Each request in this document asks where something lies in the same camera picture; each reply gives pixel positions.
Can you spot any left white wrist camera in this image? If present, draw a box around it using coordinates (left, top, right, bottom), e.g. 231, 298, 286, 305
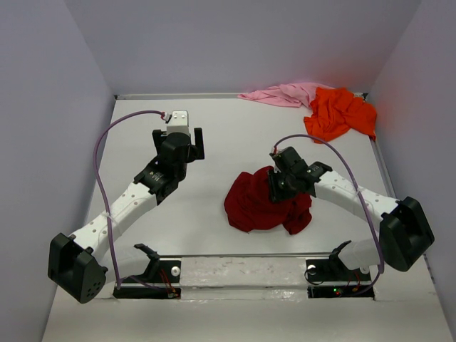
165, 110, 190, 135

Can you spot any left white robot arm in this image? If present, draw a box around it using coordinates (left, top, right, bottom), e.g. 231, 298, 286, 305
48, 128, 204, 304

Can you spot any orange t shirt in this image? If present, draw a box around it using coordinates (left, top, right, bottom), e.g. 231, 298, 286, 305
304, 87, 377, 142

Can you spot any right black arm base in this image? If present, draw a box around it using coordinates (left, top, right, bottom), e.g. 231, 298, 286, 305
304, 240, 375, 299

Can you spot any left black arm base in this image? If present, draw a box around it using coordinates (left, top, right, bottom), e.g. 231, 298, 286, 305
113, 244, 182, 300

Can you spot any dark red t shirt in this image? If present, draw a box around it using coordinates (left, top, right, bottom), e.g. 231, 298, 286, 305
224, 166, 312, 235

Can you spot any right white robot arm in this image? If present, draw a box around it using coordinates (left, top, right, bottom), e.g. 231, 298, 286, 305
267, 147, 435, 279

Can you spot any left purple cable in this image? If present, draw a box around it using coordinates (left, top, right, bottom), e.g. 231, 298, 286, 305
92, 108, 179, 297

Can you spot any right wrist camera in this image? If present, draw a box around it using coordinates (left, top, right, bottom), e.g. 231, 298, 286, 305
269, 148, 288, 170

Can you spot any pink t shirt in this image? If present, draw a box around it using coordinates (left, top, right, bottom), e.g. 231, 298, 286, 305
237, 82, 332, 108

